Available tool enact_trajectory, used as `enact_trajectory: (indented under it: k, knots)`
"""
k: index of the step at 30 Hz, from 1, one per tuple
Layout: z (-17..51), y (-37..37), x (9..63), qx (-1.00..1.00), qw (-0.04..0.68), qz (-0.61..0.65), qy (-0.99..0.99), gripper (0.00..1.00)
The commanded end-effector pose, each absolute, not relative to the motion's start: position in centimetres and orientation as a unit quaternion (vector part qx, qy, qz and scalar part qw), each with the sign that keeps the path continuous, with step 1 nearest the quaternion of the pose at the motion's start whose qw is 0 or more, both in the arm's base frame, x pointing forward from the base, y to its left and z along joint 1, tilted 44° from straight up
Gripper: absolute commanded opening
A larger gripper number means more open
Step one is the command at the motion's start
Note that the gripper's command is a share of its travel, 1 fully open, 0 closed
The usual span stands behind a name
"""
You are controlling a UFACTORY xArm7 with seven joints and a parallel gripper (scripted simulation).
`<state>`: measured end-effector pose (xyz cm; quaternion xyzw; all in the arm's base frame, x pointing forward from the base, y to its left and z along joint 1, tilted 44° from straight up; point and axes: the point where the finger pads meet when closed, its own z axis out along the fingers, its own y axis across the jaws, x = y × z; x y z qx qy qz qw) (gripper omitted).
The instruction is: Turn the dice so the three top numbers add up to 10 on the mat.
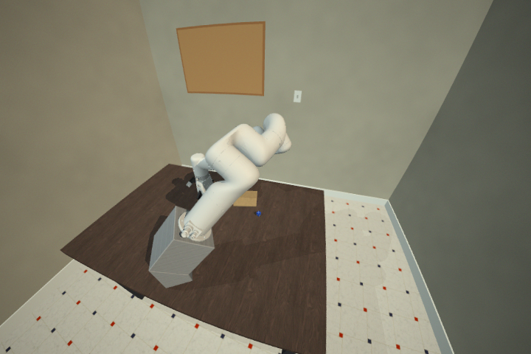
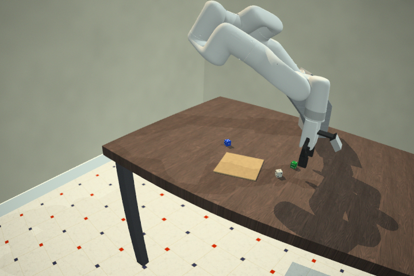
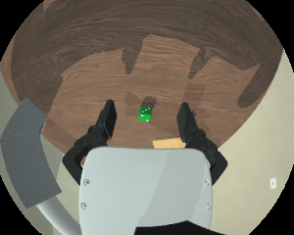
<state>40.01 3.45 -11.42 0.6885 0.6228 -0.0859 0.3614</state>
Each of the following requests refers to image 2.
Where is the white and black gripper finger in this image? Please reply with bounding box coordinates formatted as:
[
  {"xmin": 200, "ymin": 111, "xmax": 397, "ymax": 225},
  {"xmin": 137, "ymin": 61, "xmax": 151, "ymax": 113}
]
[
  {"xmin": 309, "ymin": 146, "xmax": 315, "ymax": 157},
  {"xmin": 298, "ymin": 138, "xmax": 310, "ymax": 168}
]

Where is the white die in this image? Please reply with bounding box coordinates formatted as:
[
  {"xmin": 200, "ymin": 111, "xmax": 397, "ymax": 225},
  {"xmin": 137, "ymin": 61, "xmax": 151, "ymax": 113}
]
[{"xmin": 275, "ymin": 169, "xmax": 283, "ymax": 178}]

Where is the tan mat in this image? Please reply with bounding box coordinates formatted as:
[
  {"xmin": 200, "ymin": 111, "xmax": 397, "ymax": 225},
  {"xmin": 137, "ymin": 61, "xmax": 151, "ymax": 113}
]
[{"xmin": 213, "ymin": 152, "xmax": 264, "ymax": 181}]

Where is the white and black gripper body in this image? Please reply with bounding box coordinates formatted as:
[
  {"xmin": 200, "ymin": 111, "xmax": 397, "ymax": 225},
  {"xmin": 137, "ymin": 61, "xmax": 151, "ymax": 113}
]
[{"xmin": 299, "ymin": 116, "xmax": 324, "ymax": 151}]

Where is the green die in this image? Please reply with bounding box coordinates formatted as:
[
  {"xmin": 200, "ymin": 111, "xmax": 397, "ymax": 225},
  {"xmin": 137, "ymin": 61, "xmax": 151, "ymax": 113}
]
[{"xmin": 290, "ymin": 161, "xmax": 298, "ymax": 169}]

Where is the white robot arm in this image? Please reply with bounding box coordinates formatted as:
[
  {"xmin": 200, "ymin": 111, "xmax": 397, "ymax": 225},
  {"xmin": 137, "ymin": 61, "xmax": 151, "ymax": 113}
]
[{"xmin": 187, "ymin": 1, "xmax": 330, "ymax": 121}]

